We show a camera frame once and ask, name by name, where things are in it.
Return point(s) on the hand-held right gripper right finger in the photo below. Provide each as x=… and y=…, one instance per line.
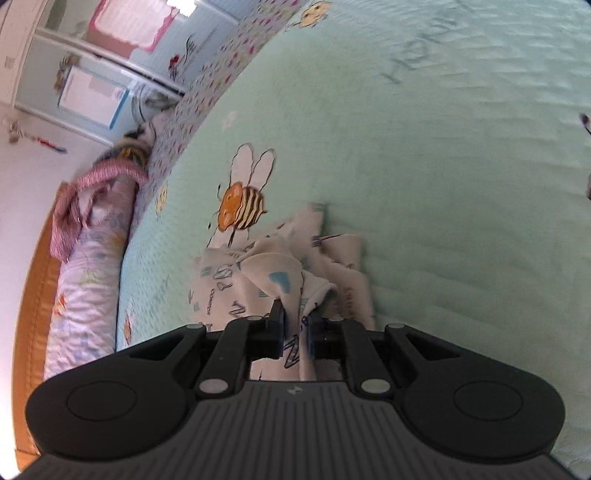
x=318, y=339

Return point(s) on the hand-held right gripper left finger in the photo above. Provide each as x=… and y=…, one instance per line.
x=277, y=332

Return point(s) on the white letter-print pajama top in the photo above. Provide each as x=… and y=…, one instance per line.
x=268, y=272

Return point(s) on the rolled floral quilt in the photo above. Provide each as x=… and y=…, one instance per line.
x=87, y=300

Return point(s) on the green bee-print bed mat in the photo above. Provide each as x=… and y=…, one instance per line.
x=415, y=161

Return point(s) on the grey patterned pillow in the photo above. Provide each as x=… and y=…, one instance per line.
x=131, y=147

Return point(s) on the pink floral garment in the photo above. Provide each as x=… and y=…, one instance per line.
x=92, y=184

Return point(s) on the wooden headboard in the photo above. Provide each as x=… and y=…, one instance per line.
x=37, y=300

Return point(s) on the blue-framed paper sheet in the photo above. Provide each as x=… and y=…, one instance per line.
x=90, y=94

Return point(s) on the red hanging ornament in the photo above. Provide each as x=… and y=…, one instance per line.
x=41, y=141

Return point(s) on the pink-framed paper poster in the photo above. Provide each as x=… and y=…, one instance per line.
x=134, y=21

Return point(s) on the sliding-door wardrobe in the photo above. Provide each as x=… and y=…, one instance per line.
x=41, y=60

